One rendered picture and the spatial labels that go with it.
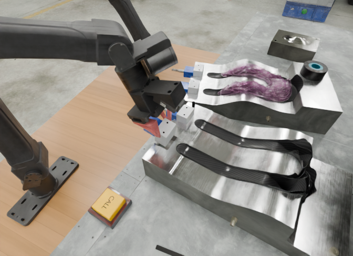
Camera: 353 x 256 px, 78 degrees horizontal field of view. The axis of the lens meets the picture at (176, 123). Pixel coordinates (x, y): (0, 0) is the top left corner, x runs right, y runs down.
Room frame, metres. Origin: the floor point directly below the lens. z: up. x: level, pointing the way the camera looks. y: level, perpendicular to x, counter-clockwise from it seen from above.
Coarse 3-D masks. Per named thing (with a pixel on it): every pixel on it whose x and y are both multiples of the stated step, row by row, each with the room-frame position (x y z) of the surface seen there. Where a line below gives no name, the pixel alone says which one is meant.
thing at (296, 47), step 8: (280, 32) 1.09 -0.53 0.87; (288, 32) 1.09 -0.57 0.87; (272, 40) 1.00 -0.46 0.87; (280, 40) 1.00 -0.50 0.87; (288, 40) 1.04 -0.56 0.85; (296, 40) 1.03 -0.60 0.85; (304, 40) 1.01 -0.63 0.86; (312, 40) 1.00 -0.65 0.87; (272, 48) 0.99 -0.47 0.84; (280, 48) 0.97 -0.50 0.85; (288, 48) 0.95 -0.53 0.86; (296, 48) 0.93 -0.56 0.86; (304, 48) 0.92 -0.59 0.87; (312, 48) 0.92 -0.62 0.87; (280, 56) 0.96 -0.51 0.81; (288, 56) 0.94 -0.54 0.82; (296, 56) 0.93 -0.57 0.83; (304, 56) 0.91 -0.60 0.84; (312, 56) 0.90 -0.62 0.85
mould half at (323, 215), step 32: (192, 128) 0.42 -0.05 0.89; (224, 128) 0.43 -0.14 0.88; (256, 128) 0.42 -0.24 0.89; (160, 160) 0.31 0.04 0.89; (224, 160) 0.32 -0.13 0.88; (256, 160) 0.30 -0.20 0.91; (288, 160) 0.28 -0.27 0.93; (192, 192) 0.24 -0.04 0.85; (224, 192) 0.22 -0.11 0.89; (256, 192) 0.21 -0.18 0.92; (320, 192) 0.24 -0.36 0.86; (256, 224) 0.16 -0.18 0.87; (288, 224) 0.14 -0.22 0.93; (320, 224) 0.16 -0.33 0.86
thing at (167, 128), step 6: (162, 120) 0.40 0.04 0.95; (168, 120) 0.39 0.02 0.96; (162, 126) 0.37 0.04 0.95; (168, 126) 0.38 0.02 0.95; (174, 126) 0.38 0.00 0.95; (150, 132) 0.38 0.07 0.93; (162, 132) 0.36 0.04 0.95; (168, 132) 0.36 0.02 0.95; (174, 132) 0.39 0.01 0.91; (156, 138) 0.36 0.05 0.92; (162, 138) 0.35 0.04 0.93; (168, 138) 0.36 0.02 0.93; (162, 144) 0.35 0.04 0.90
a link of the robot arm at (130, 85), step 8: (144, 56) 0.39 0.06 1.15; (128, 72) 0.37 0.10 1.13; (136, 72) 0.37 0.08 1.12; (144, 72) 0.39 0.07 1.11; (152, 72) 0.39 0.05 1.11; (128, 80) 0.36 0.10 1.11; (136, 80) 0.37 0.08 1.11; (144, 80) 0.37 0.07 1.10; (128, 88) 0.36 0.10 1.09; (136, 88) 0.36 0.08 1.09
